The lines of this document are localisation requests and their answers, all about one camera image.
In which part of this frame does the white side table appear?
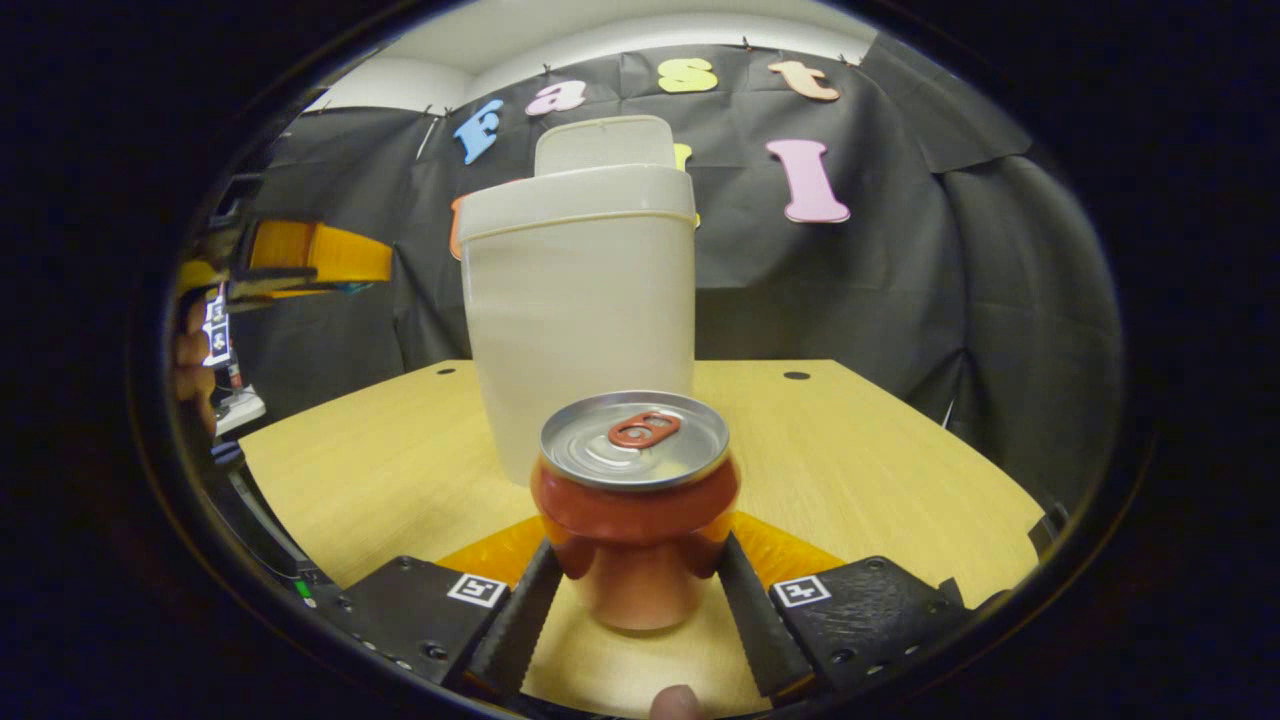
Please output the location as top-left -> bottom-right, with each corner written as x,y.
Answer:
215,385 -> 268,438

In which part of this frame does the wooden desktop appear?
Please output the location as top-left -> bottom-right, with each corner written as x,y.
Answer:
238,358 -> 1046,716

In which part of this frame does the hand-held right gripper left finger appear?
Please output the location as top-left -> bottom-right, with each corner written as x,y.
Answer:
310,515 -> 566,701

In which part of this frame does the red pop can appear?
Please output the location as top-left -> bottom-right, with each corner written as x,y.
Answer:
530,390 -> 742,632

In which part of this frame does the white desktop garbage bin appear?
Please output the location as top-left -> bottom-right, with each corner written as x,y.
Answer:
458,115 -> 698,488

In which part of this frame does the black backdrop cloth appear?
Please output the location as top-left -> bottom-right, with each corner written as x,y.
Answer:
200,40 -> 1126,511

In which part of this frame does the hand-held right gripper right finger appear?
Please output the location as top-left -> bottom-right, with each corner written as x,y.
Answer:
715,510 -> 976,701

